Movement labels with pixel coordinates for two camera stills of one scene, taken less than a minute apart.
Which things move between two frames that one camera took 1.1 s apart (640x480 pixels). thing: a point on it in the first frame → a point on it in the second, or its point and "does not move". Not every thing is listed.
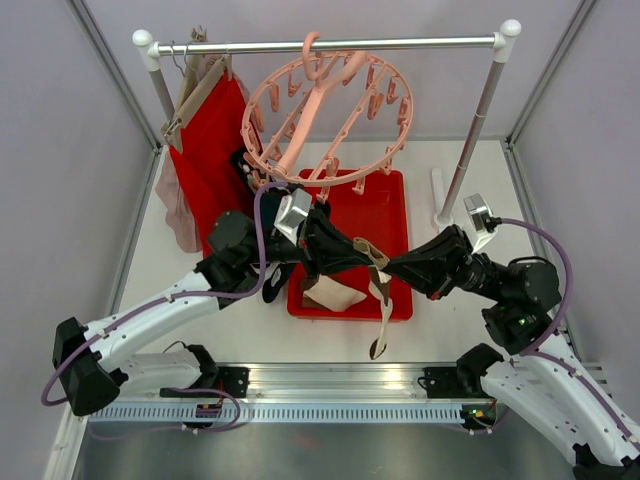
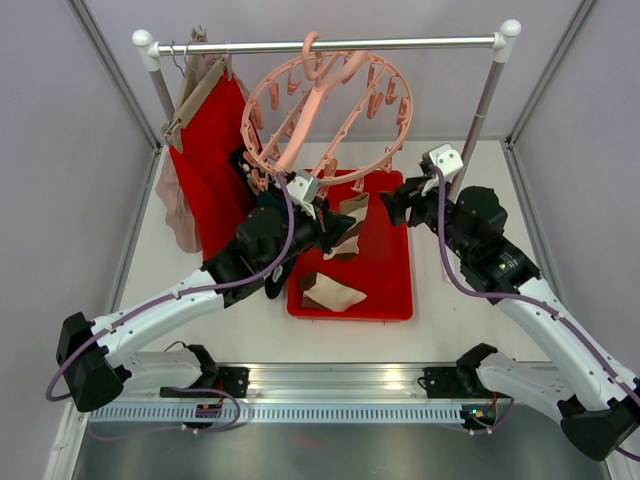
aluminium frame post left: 117,75 does not move
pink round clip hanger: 325,119 does not move
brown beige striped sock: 374,257 → 349,244
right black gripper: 435,267 → 416,198
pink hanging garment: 182,231 does not move
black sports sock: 275,275 does not move
